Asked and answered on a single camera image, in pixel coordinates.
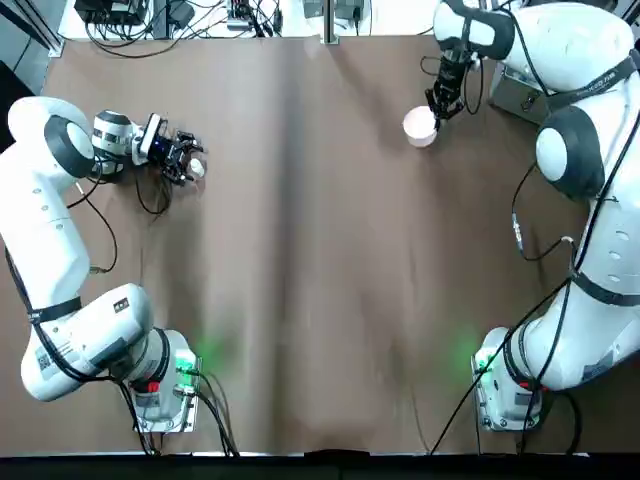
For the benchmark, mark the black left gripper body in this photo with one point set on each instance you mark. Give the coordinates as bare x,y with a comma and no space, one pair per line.
164,150

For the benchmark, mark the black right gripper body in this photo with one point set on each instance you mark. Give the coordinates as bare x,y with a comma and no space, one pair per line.
452,72

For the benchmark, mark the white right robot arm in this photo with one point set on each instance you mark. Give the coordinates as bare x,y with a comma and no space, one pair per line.
575,60

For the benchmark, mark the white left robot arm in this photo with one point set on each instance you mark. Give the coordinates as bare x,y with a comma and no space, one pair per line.
45,240

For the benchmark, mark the silver aluminium case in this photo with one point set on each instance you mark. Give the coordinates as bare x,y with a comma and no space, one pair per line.
515,95

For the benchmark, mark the black power adapter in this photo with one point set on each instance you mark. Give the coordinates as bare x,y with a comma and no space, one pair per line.
181,11

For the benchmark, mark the aluminium frame post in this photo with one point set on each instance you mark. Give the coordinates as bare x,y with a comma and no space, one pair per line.
331,22

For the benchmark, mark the black network switch box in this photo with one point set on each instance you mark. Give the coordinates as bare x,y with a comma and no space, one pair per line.
112,10

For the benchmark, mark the aluminium frame rail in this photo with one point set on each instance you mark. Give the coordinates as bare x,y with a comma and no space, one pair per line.
42,32

